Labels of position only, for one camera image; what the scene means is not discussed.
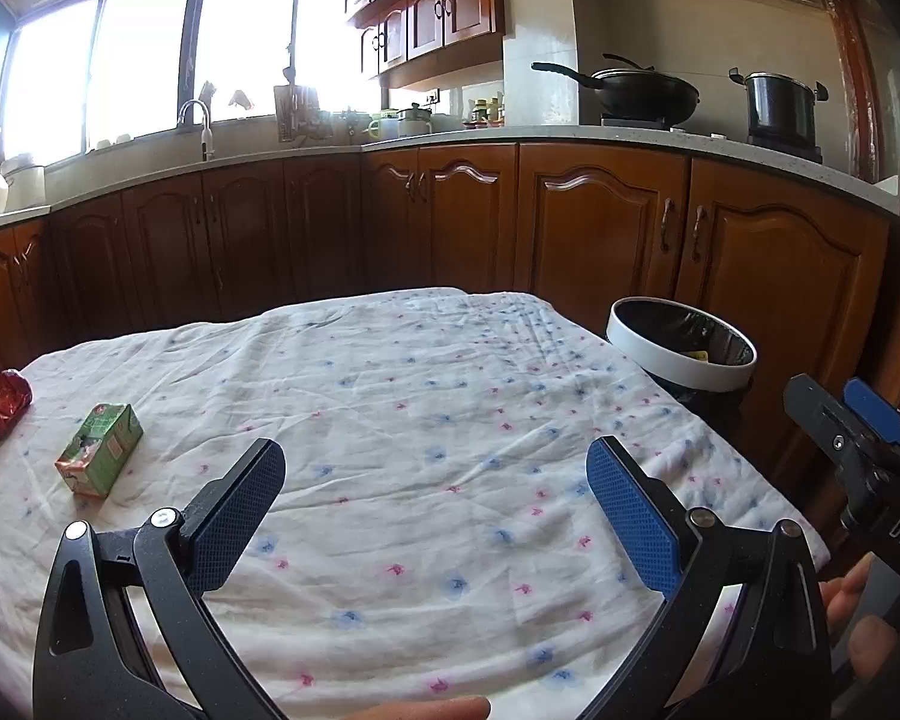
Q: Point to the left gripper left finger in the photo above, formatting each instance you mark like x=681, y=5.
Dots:
x=124, y=631

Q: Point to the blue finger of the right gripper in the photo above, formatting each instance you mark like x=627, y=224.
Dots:
x=873, y=410
x=835, y=429

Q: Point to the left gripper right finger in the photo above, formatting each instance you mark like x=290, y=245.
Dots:
x=742, y=630

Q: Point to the person's right hand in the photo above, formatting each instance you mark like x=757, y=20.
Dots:
x=871, y=639

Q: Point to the person's left hand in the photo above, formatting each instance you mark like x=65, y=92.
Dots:
x=468, y=707

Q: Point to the black bin with white rim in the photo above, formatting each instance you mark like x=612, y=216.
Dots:
x=655, y=332

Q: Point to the wooden lower cabinets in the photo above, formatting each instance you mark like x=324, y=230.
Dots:
x=794, y=264

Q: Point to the wooden cabinets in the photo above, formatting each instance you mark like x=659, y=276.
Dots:
x=794, y=264
x=404, y=42

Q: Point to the green juice carton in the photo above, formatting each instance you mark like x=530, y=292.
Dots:
x=96, y=453

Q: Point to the small red wrapper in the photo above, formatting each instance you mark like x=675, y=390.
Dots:
x=15, y=398

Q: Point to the gas stove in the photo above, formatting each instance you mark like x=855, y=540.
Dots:
x=676, y=136

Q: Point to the white floral tablecloth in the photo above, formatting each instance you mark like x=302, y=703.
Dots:
x=435, y=535

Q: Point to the condiment jars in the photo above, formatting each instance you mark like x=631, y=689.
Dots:
x=485, y=112

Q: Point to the chrome sink faucet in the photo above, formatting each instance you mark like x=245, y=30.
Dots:
x=196, y=113

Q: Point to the white ceramic pot with lid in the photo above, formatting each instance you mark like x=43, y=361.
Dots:
x=391, y=124

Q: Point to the wooden upper cabinets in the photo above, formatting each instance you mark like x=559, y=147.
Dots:
x=404, y=42

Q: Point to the black wok with handle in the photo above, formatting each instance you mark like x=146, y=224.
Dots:
x=634, y=93

